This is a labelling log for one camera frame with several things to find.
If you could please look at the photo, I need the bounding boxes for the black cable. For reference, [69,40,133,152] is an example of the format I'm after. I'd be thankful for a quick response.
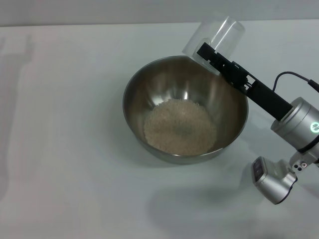
[272,71,319,93]

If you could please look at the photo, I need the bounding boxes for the clear plastic measuring cup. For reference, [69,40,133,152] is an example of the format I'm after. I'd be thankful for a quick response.
[181,16,246,75]

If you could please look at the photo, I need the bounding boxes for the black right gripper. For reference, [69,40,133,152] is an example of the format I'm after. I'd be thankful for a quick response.
[196,42,294,121]

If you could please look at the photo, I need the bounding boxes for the stainless steel mixing bowl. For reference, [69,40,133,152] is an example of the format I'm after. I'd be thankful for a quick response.
[122,55,250,165]

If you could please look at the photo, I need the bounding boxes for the white uncooked rice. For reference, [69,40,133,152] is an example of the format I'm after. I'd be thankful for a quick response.
[144,98,217,153]

